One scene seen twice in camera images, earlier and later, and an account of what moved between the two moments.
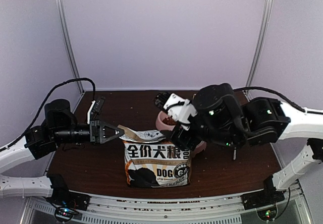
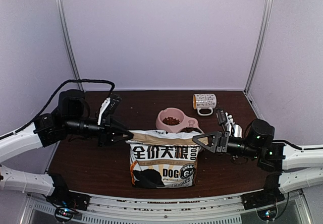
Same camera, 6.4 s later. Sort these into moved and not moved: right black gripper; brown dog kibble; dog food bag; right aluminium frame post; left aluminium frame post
Moved: right black gripper; dog food bag
Not moved: brown dog kibble; left aluminium frame post; right aluminium frame post
